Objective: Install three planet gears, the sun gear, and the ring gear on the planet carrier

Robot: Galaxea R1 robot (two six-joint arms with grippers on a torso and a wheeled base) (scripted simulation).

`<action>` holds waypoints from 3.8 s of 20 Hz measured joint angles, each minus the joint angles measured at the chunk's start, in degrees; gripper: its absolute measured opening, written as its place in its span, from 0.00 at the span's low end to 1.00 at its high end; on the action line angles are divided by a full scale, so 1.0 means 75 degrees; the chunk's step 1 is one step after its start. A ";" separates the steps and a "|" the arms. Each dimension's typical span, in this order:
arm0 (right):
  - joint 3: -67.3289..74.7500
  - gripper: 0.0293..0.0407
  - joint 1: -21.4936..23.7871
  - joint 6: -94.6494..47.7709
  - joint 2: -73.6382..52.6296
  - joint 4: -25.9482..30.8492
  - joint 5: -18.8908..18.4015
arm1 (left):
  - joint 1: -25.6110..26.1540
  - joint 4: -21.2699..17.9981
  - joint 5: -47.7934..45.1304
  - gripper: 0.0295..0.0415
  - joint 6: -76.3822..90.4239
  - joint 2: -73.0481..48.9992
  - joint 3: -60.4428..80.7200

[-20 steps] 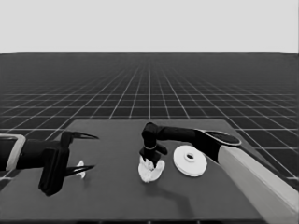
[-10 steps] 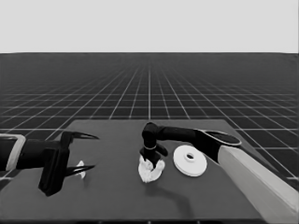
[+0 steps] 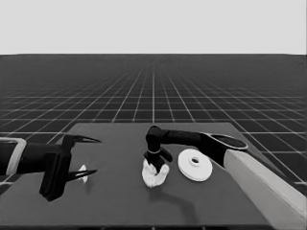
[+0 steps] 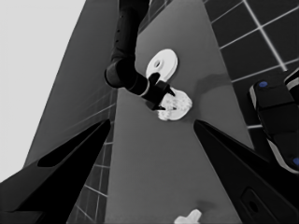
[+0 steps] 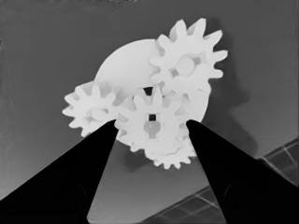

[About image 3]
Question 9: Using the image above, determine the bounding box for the large thick white disc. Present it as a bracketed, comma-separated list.
[177, 149, 214, 183]

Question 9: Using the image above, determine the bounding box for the small white T-shaped piece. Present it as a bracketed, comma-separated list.
[78, 164, 89, 184]

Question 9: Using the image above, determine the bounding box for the white round carrier with pins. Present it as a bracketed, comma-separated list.
[141, 158, 171, 189]

